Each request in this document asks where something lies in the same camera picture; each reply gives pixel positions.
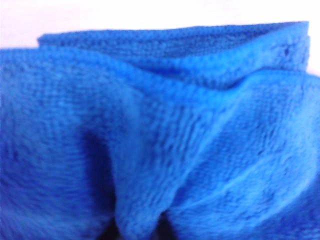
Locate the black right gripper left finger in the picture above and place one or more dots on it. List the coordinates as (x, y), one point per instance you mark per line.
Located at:
(108, 233)

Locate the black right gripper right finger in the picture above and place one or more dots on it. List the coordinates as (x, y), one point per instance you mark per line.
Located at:
(165, 228)

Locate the blue microfiber rag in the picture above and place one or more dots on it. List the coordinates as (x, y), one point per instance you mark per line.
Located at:
(175, 112)

